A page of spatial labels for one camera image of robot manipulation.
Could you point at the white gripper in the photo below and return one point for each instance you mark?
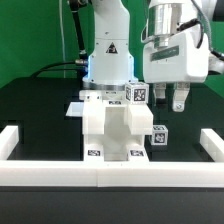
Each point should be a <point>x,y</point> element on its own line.
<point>181,61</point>

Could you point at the white chair back piece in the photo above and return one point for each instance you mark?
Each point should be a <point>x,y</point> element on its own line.
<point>104,111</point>

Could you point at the white chair seat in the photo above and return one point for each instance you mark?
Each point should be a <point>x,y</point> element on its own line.
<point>107,137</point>

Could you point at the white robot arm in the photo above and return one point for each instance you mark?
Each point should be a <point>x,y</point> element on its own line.
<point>111,65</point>

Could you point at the white sheet with tags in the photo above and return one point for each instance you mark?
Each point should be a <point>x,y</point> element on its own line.
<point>75,109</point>

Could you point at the white U-shaped fence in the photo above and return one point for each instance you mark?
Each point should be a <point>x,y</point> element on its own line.
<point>103,174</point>

